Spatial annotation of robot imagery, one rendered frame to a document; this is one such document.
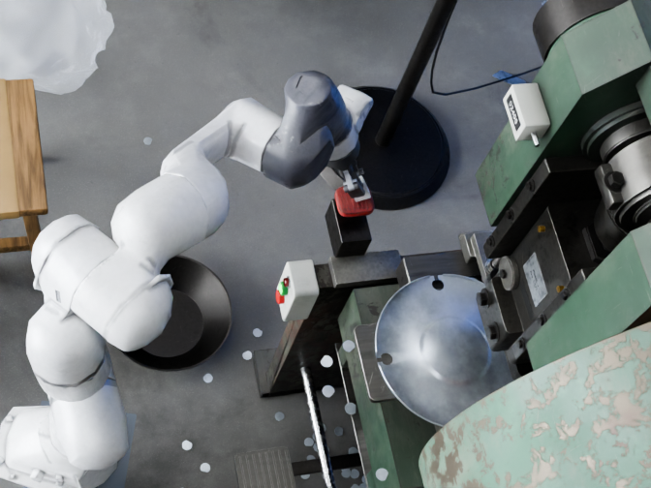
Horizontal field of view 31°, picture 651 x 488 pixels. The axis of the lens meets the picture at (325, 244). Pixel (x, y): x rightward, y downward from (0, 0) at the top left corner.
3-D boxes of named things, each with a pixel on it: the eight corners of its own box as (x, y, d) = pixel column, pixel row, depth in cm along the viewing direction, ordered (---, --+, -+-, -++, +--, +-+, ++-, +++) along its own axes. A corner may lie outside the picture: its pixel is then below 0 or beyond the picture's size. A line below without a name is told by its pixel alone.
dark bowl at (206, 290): (111, 389, 268) (112, 379, 262) (95, 272, 281) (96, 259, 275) (238, 373, 276) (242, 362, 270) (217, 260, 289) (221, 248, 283)
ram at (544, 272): (486, 368, 190) (552, 294, 164) (463, 286, 196) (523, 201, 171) (581, 355, 195) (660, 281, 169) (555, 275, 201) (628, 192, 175)
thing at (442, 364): (553, 418, 201) (555, 416, 200) (395, 441, 193) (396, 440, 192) (509, 268, 213) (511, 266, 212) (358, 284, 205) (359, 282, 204)
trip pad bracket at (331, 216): (323, 285, 233) (343, 241, 216) (313, 242, 237) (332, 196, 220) (351, 282, 235) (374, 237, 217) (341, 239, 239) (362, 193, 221)
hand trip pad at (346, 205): (332, 233, 221) (341, 214, 214) (325, 205, 223) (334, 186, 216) (367, 229, 222) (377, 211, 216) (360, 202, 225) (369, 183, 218)
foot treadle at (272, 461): (239, 504, 252) (241, 499, 248) (231, 460, 257) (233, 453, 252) (490, 463, 267) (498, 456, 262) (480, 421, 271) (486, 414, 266)
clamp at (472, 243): (480, 317, 216) (499, 293, 207) (457, 236, 223) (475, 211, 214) (510, 313, 217) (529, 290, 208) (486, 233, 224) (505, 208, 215)
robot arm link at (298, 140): (257, 179, 189) (306, 207, 185) (232, 143, 177) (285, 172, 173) (319, 92, 192) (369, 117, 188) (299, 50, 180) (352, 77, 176)
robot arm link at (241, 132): (214, 195, 159) (341, 129, 182) (115, 137, 167) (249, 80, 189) (202, 259, 165) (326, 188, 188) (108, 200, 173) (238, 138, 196)
